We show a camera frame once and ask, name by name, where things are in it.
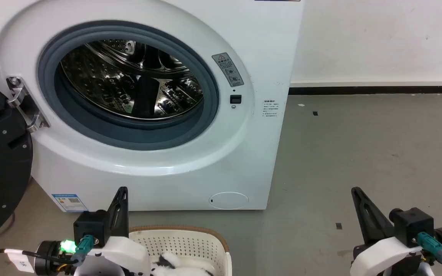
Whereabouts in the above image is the white perforated laundry basket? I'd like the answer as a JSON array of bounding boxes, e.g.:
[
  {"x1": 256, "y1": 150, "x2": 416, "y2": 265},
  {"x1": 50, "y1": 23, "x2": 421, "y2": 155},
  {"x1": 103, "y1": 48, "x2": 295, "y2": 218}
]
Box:
[{"x1": 129, "y1": 225, "x2": 233, "y2": 276}]

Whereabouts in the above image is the small printed text sticker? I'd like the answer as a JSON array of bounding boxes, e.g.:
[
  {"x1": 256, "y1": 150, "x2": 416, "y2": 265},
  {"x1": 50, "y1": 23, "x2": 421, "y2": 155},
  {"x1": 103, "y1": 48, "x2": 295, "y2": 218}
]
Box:
[{"x1": 263, "y1": 100, "x2": 279, "y2": 118}]

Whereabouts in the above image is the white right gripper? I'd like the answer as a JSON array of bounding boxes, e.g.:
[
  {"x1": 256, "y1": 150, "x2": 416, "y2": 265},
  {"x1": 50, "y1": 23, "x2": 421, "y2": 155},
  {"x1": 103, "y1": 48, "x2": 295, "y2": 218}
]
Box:
[{"x1": 349, "y1": 187, "x2": 433, "y2": 276}]

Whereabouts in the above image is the white front-load washing machine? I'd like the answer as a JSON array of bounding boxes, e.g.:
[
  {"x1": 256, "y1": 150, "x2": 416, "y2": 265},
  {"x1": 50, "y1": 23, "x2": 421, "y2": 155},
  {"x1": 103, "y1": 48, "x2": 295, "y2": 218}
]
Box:
[{"x1": 0, "y1": 0, "x2": 305, "y2": 212}]

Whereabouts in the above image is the grey warning sticker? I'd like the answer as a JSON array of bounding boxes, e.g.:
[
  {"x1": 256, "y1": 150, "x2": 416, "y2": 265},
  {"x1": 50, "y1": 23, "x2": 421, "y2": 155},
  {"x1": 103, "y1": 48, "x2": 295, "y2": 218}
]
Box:
[{"x1": 211, "y1": 52, "x2": 244, "y2": 88}]

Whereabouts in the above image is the grey rubber door gasket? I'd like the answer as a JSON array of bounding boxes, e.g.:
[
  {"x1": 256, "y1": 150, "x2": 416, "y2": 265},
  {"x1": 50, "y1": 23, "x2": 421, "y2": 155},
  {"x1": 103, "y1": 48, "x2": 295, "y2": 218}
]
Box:
[{"x1": 37, "y1": 21, "x2": 220, "y2": 151}]

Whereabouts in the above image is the white and black clothing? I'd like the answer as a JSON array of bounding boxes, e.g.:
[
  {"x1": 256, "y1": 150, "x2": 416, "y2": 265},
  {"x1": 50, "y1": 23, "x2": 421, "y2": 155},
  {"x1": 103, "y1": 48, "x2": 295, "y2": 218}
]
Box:
[{"x1": 150, "y1": 252, "x2": 214, "y2": 276}]

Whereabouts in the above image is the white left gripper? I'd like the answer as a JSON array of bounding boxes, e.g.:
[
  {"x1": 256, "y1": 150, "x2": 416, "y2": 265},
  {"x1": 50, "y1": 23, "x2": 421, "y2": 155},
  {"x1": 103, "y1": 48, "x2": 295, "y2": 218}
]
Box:
[{"x1": 74, "y1": 186, "x2": 152, "y2": 276}]

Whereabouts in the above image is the black washing machine door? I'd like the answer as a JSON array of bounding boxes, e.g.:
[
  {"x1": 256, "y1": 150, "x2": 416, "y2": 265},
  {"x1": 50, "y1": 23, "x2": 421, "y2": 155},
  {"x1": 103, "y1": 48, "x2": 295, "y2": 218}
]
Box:
[{"x1": 0, "y1": 77, "x2": 34, "y2": 248}]

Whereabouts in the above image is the round white filter cover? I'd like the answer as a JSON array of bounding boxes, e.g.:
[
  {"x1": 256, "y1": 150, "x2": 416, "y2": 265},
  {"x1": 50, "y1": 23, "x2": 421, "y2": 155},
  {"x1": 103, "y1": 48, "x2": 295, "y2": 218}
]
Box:
[{"x1": 209, "y1": 192, "x2": 249, "y2": 210}]

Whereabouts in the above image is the metal door hinge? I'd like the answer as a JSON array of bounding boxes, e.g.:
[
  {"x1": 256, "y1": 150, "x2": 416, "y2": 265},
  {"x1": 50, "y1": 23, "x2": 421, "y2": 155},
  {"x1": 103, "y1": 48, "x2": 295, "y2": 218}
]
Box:
[{"x1": 6, "y1": 76, "x2": 51, "y2": 134}]

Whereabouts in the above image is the green left cable connector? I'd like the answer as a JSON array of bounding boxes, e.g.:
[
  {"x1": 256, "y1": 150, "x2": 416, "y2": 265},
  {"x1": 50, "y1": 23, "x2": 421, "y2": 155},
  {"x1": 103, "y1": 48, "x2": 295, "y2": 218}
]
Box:
[{"x1": 74, "y1": 234, "x2": 95, "y2": 266}]

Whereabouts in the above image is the black wall baseboard strip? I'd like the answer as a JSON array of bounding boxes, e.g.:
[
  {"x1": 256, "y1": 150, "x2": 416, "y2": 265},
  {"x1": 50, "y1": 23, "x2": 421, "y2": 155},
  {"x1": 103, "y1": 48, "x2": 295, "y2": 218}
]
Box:
[{"x1": 289, "y1": 85, "x2": 442, "y2": 95}]

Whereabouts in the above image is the white cable label tag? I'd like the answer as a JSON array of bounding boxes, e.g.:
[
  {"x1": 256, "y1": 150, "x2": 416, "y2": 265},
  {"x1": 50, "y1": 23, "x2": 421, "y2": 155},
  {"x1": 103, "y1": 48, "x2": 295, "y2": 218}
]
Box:
[{"x1": 4, "y1": 248, "x2": 36, "y2": 273}]

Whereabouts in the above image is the green right cable connector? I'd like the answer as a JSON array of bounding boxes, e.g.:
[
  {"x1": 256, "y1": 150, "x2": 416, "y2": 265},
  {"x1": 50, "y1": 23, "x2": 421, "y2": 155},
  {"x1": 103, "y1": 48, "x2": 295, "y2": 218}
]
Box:
[{"x1": 416, "y1": 232, "x2": 442, "y2": 265}]

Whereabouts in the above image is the blue energy label sticker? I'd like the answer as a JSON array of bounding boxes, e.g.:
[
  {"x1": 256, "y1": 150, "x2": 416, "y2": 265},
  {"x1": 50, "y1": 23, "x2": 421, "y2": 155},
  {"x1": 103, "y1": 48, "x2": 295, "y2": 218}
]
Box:
[{"x1": 51, "y1": 193, "x2": 89, "y2": 213}]

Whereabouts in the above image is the stainless steel washing machine drum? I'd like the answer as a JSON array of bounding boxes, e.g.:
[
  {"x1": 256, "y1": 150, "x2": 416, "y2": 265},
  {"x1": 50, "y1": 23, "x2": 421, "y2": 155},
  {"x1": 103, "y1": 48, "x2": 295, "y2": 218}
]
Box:
[{"x1": 59, "y1": 39, "x2": 205, "y2": 122}]

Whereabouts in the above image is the green cable connector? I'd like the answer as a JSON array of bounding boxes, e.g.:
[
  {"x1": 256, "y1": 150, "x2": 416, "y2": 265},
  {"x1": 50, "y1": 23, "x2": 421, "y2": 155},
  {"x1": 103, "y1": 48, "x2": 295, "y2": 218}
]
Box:
[
  {"x1": 74, "y1": 234, "x2": 95, "y2": 266},
  {"x1": 416, "y1": 232, "x2": 442, "y2": 265}
]

